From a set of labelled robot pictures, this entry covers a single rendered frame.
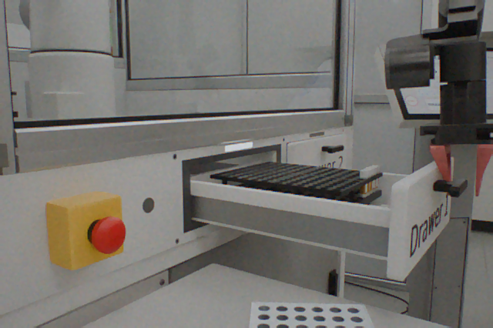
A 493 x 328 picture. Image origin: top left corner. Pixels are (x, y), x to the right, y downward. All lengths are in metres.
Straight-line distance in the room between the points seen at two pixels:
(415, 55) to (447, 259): 1.13
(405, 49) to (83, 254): 0.48
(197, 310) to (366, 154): 1.91
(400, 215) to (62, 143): 0.38
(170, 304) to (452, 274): 1.26
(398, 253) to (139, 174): 0.34
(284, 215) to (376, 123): 1.82
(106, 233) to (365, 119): 2.01
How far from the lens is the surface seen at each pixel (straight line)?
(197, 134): 0.67
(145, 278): 0.65
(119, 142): 0.57
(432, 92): 1.46
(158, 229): 0.63
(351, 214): 0.54
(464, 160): 1.60
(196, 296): 0.60
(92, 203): 0.49
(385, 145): 2.36
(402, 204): 0.49
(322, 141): 1.01
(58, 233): 0.50
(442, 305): 1.72
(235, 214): 0.62
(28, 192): 0.50
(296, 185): 0.61
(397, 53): 0.63
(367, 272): 2.55
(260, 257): 0.90
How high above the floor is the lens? 1.02
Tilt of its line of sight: 9 degrees down
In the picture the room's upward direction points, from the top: straight up
